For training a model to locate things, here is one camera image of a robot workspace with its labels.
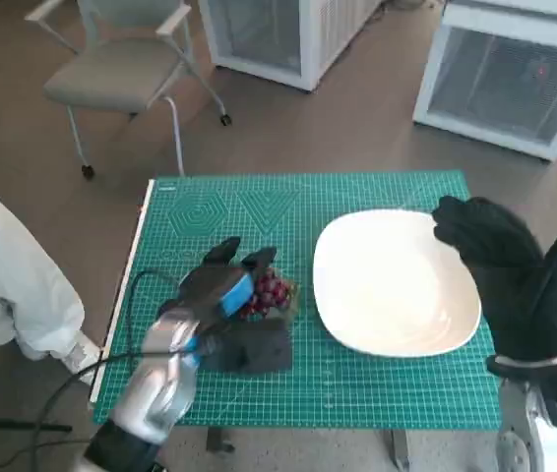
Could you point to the grey metal table leg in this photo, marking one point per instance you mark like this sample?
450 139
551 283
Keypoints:
220 440
399 447

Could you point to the white plate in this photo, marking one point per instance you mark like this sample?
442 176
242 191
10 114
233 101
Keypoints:
387 290

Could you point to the left bare black robot hand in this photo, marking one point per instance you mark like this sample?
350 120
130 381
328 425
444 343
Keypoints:
209 290

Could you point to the grey chair with white frame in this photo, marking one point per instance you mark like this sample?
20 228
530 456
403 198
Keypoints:
106 74

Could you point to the red toy grape bunch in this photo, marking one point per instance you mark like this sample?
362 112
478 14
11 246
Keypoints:
273 290

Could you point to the white mesh cabinet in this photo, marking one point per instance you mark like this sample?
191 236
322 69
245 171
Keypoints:
495 83
310 44

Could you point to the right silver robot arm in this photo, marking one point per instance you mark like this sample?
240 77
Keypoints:
519 423

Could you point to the right black gloved robot hand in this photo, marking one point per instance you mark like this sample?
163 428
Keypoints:
510 270

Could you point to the black floor bar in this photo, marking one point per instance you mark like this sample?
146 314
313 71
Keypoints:
18 425

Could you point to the green cutting mat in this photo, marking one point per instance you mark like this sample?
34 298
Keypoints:
332 388

